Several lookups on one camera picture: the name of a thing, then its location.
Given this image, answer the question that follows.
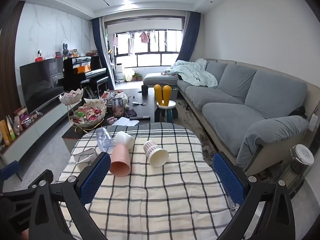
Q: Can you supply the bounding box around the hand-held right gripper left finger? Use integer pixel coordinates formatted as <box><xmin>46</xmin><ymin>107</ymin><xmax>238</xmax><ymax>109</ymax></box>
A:
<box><xmin>27</xmin><ymin>152</ymin><xmax>111</xmax><ymax>240</ymax></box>

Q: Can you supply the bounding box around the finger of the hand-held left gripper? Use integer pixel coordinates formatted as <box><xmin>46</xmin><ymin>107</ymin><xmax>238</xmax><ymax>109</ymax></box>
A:
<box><xmin>0</xmin><ymin>169</ymin><xmax>54</xmax><ymax>197</ymax></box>

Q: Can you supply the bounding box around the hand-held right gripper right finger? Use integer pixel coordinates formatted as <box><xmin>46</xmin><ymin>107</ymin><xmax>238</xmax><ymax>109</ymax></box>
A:
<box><xmin>213</xmin><ymin>152</ymin><xmax>296</xmax><ymax>240</ymax></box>

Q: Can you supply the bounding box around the striped paper cup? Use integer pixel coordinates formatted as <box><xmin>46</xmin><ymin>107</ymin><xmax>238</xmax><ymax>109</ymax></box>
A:
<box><xmin>143</xmin><ymin>141</ymin><xmax>169</xmax><ymax>167</ymax></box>

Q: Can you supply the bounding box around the pink cup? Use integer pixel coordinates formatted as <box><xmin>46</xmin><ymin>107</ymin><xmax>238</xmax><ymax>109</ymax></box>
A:
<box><xmin>109</xmin><ymin>144</ymin><xmax>131</xmax><ymax>177</ymax></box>

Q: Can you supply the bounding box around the clear blue plastic cup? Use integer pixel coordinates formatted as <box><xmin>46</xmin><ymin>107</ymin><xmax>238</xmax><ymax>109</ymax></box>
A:
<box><xmin>96</xmin><ymin>127</ymin><xmax>115</xmax><ymax>152</ymax></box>

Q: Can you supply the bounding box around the white cup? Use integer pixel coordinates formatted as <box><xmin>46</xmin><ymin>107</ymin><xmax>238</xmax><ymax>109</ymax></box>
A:
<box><xmin>114</xmin><ymin>131</ymin><xmax>134</xmax><ymax>151</ymax></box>

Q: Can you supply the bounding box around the clear plastic container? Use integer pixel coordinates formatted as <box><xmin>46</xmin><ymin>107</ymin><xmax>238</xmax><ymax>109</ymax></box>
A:
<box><xmin>74</xmin><ymin>148</ymin><xmax>98</xmax><ymax>167</ymax></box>

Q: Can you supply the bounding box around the dark blue stool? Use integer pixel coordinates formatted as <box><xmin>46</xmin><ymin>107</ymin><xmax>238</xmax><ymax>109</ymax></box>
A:
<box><xmin>0</xmin><ymin>160</ymin><xmax>22</xmax><ymax>182</ymax></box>

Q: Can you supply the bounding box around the grey television cabinet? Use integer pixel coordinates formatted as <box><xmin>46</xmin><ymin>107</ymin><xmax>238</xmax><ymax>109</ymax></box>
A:
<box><xmin>0</xmin><ymin>102</ymin><xmax>66</xmax><ymax>160</ymax></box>

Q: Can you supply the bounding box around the green snack bag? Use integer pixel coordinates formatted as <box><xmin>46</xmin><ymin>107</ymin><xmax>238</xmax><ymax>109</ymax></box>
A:
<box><xmin>6</xmin><ymin>116</ymin><xmax>17</xmax><ymax>140</ymax></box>

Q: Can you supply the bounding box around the patterned rug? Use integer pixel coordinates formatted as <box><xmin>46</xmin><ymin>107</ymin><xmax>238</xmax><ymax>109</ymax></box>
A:
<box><xmin>175</xmin><ymin>100</ymin><xmax>218</xmax><ymax>167</ymax></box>

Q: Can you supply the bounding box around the red snack bag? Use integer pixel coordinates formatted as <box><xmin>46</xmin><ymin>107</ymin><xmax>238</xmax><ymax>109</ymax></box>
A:
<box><xmin>14</xmin><ymin>107</ymin><xmax>33</xmax><ymax>128</ymax></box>

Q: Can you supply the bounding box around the two-tier white snack bowl stand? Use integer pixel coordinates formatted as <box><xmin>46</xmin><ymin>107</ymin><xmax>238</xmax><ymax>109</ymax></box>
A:
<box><xmin>59</xmin><ymin>89</ymin><xmax>107</xmax><ymax>133</ymax></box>

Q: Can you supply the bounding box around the white paper sheet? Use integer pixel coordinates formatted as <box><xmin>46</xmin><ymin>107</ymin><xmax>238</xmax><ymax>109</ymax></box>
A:
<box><xmin>115</xmin><ymin>117</ymin><xmax>140</xmax><ymax>126</ymax></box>

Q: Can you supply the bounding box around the checked tablecloth table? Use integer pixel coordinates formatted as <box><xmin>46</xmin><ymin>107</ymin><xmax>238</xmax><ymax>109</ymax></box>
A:
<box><xmin>54</xmin><ymin>122</ymin><xmax>238</xmax><ymax>240</ymax></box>

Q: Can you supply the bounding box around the round electric heater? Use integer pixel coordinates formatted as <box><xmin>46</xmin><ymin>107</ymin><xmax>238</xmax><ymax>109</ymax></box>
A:
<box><xmin>279</xmin><ymin>144</ymin><xmax>315</xmax><ymax>196</ymax></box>

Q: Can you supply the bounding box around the glass jar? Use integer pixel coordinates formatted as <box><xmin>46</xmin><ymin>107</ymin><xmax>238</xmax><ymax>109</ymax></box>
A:
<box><xmin>111</xmin><ymin>98</ymin><xmax>125</xmax><ymax>117</ymax></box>

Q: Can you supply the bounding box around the grey sofa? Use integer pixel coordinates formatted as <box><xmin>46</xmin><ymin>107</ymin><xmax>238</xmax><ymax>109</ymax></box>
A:
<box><xmin>143</xmin><ymin>59</ymin><xmax>310</xmax><ymax>173</ymax></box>

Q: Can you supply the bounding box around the dark coffee table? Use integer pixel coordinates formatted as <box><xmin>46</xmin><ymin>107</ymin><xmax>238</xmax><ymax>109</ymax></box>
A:
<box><xmin>62</xmin><ymin>88</ymin><xmax>156</xmax><ymax>153</ymax></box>

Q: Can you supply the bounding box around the flat screen television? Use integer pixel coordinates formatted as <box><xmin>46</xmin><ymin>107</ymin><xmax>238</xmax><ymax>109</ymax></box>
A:
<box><xmin>19</xmin><ymin>58</ymin><xmax>65</xmax><ymax>114</ymax></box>

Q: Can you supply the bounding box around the black piano bench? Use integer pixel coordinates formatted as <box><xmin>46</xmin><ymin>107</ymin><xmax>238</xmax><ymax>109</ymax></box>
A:
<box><xmin>80</xmin><ymin>76</ymin><xmax>109</xmax><ymax>98</ymax></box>

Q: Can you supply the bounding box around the black bag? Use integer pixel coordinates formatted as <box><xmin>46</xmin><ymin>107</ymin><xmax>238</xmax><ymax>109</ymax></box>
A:
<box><xmin>291</xmin><ymin>106</ymin><xmax>307</xmax><ymax>118</ymax></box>

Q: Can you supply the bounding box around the yellow eared child stool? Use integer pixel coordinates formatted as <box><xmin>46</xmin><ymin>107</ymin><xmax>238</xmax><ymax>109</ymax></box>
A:
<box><xmin>154</xmin><ymin>84</ymin><xmax>177</xmax><ymax>123</ymax></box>

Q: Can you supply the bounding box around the black upright piano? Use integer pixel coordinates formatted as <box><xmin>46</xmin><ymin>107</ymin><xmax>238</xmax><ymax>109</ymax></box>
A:
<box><xmin>63</xmin><ymin>56</ymin><xmax>109</xmax><ymax>92</ymax></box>

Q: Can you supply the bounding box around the white air purifier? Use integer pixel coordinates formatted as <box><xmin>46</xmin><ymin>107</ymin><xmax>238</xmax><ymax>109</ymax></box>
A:
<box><xmin>115</xmin><ymin>64</ymin><xmax>125</xmax><ymax>83</ymax></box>

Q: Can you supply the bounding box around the light blue blanket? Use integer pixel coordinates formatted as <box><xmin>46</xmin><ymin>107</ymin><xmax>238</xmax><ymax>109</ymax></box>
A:
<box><xmin>164</xmin><ymin>59</ymin><xmax>218</xmax><ymax>88</ymax></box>

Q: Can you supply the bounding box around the dark blue curtain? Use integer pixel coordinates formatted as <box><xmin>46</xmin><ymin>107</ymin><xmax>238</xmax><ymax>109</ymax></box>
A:
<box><xmin>90</xmin><ymin>17</ymin><xmax>112</xmax><ymax>90</ymax></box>
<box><xmin>178</xmin><ymin>12</ymin><xmax>202</xmax><ymax>62</ymax></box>

